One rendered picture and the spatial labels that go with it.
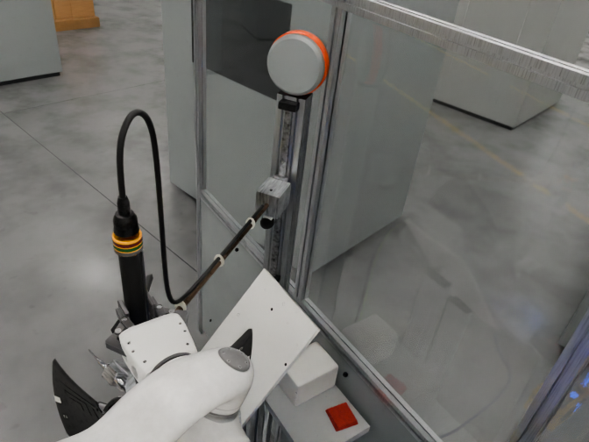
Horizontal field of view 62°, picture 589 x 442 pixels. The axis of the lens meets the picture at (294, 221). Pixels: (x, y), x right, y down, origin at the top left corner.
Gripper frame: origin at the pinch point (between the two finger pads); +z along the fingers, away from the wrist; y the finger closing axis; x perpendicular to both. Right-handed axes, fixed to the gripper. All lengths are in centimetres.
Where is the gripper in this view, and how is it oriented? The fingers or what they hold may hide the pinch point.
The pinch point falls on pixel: (137, 308)
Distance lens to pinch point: 88.8
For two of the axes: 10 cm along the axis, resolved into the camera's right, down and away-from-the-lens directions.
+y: 8.2, -2.5, 5.1
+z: -5.6, -5.2, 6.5
